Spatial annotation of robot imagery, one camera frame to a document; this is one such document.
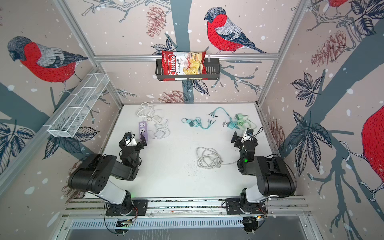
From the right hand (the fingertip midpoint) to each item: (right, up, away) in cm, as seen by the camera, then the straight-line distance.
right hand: (242, 134), depth 90 cm
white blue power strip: (-20, -15, 0) cm, 25 cm away
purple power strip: (-66, +3, +14) cm, 68 cm away
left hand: (-67, 0, -3) cm, 67 cm away
